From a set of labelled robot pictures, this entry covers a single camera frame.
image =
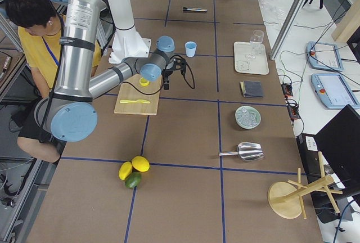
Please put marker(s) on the black monitor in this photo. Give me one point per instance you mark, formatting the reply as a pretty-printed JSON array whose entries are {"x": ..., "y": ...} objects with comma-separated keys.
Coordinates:
[{"x": 338, "y": 141}]

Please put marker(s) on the yellow lemon half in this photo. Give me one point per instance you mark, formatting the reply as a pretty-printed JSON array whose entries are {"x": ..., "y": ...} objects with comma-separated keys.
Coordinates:
[{"x": 144, "y": 82}]

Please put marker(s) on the teach pendant near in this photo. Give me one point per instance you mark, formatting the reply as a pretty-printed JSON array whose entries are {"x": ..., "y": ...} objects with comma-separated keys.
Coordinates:
[{"x": 333, "y": 91}]

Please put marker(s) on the green lime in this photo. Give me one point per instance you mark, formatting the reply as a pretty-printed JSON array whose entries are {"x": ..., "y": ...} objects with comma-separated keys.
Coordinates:
[{"x": 133, "y": 180}]

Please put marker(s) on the wooden cup tree stand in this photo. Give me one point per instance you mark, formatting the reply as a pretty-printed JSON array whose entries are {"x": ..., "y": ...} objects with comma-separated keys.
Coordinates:
[{"x": 286, "y": 198}]

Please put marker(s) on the person in yellow shirt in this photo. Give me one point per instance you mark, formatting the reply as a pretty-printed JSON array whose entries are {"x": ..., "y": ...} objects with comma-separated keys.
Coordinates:
[{"x": 39, "y": 29}]

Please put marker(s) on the clear wine glass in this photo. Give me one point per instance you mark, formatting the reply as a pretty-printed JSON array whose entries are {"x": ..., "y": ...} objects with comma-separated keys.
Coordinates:
[{"x": 255, "y": 42}]

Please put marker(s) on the teach pendant far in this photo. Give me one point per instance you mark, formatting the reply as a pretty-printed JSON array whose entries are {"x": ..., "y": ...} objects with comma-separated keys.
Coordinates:
[{"x": 324, "y": 56}]

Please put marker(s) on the yellow lemon upper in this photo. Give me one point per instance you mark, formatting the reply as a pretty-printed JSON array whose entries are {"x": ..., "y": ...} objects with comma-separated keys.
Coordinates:
[{"x": 140, "y": 163}]

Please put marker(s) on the grey folded cloth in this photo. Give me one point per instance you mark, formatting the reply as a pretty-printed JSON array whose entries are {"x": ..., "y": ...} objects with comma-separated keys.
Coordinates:
[{"x": 251, "y": 89}]

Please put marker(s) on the orange power strip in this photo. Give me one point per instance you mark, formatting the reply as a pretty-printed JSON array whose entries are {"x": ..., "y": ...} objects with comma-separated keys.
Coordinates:
[{"x": 292, "y": 105}]

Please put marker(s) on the green bowl of ice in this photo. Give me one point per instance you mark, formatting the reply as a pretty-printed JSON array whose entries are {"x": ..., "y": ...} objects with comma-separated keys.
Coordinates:
[{"x": 247, "y": 117}]

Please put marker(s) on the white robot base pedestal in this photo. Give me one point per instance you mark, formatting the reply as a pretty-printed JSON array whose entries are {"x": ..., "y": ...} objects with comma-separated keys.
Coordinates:
[{"x": 127, "y": 41}]

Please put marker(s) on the light blue plastic cup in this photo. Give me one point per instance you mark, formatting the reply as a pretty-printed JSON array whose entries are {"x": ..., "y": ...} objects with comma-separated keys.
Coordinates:
[{"x": 190, "y": 48}]

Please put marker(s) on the steel ice scoop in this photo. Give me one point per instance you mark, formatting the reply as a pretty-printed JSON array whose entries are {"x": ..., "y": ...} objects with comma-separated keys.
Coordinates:
[{"x": 246, "y": 151}]

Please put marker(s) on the steel muddler black tip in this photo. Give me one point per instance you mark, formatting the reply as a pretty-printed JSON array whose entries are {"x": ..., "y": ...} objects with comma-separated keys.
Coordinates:
[{"x": 196, "y": 10}]

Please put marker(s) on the cream bear tray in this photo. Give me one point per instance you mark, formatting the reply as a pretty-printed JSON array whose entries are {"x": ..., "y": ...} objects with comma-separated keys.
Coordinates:
[{"x": 248, "y": 61}]

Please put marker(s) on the teach pendant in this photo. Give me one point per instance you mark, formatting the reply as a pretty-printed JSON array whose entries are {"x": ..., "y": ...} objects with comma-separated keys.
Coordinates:
[
  {"x": 333, "y": 91},
  {"x": 324, "y": 56}
]

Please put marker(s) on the yellow lemon left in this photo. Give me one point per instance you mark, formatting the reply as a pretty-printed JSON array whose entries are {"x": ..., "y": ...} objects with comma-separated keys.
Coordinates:
[{"x": 125, "y": 170}]

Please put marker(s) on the yellow plastic knife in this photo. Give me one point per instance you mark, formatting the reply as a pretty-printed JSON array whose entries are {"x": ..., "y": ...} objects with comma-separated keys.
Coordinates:
[{"x": 138, "y": 101}]

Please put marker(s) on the aluminium frame post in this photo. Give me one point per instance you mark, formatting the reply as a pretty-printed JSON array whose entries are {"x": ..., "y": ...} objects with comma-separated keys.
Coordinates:
[{"x": 288, "y": 23}]

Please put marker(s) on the wooden cutting board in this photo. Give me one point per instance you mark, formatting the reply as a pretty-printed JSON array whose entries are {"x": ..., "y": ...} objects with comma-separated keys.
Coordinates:
[{"x": 136, "y": 99}]

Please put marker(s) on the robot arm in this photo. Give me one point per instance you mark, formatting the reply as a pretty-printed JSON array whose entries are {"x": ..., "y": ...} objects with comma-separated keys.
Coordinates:
[{"x": 67, "y": 113}]

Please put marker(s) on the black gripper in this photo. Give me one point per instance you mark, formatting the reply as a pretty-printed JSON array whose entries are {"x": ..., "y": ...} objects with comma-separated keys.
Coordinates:
[{"x": 166, "y": 75}]

